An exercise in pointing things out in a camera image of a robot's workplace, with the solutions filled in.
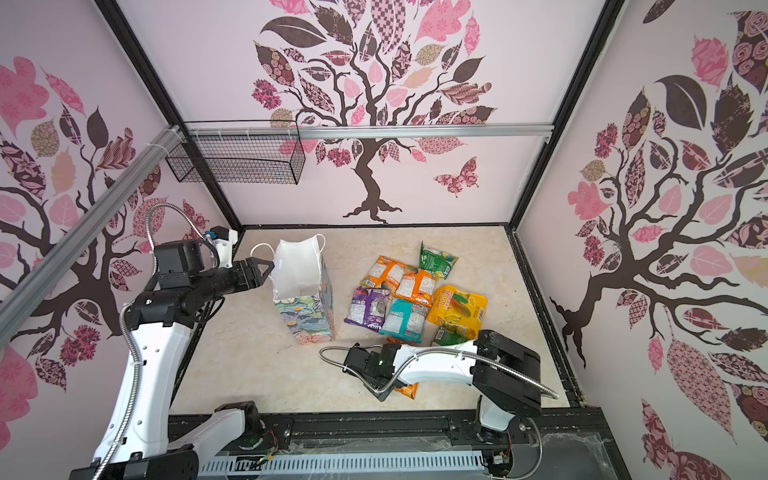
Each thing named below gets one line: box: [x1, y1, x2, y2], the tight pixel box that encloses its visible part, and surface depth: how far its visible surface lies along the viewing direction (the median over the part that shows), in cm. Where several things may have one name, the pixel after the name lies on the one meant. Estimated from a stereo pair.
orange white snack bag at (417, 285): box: [393, 269, 436, 307], surface depth 100 cm
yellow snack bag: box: [428, 284, 488, 339], surface depth 92 cm
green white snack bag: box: [431, 324, 469, 347], surface depth 89 cm
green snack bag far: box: [419, 240, 459, 280], surface depth 106 cm
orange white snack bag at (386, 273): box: [360, 255, 417, 291], surface depth 105 cm
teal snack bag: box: [379, 297, 430, 344], surface depth 93 cm
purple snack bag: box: [344, 286, 391, 333], surface depth 95 cm
